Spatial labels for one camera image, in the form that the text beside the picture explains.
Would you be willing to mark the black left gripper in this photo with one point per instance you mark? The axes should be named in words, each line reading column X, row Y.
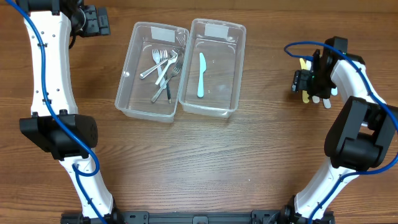
column 94, row 22

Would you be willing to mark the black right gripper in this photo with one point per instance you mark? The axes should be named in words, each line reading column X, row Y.
column 316, row 73

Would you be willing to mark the small white plastic fork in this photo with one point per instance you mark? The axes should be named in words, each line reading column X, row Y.
column 157, row 57

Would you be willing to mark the black handled fork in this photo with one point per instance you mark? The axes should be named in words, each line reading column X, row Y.
column 168, row 91

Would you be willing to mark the mint green plastic knife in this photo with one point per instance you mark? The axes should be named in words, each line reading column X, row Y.
column 202, row 69

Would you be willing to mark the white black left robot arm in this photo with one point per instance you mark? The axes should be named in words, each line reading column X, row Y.
column 55, row 125

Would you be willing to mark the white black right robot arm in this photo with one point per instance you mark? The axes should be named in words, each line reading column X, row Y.
column 358, row 140

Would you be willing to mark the clear plastic left container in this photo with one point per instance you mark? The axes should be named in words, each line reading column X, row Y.
column 134, row 94

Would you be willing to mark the clear plastic container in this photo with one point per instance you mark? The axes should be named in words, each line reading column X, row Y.
column 223, row 45
column 134, row 94

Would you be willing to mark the clear plastic right container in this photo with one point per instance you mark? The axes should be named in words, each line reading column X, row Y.
column 223, row 45

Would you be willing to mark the cream plastic knife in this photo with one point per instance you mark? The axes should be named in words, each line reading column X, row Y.
column 315, row 99

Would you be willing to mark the yellow plastic knife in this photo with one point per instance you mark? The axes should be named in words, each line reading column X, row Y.
column 304, row 92

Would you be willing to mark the translucent white plastic knife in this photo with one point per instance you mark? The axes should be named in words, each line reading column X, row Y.
column 326, row 103

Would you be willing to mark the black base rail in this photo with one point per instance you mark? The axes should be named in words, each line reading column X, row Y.
column 141, row 217

